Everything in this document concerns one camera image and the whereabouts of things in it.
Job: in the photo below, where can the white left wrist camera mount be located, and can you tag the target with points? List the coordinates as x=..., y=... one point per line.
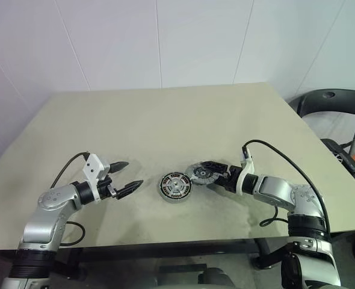
x=91, y=165

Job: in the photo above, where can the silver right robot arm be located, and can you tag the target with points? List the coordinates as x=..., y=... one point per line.
x=273, y=189

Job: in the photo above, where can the round silver motor disc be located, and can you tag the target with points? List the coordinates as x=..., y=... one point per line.
x=200, y=174

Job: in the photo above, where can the black bag with white print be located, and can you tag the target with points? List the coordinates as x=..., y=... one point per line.
x=341, y=156

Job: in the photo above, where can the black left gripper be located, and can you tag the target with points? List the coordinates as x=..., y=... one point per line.
x=106, y=189

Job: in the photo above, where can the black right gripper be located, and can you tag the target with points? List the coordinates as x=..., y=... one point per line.
x=233, y=179

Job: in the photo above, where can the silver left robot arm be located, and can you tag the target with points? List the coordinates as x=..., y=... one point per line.
x=42, y=222

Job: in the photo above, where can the black table leg frame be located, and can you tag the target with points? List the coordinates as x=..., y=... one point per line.
x=264, y=253

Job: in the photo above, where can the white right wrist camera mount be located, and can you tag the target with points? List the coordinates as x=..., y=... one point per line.
x=246, y=171

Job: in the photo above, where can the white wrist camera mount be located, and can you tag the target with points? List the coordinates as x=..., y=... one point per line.
x=91, y=165
x=246, y=171

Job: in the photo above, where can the round motor housing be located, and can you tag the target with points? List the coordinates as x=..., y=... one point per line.
x=174, y=188

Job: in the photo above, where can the dark grey folding chair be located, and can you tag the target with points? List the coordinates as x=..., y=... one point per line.
x=316, y=102

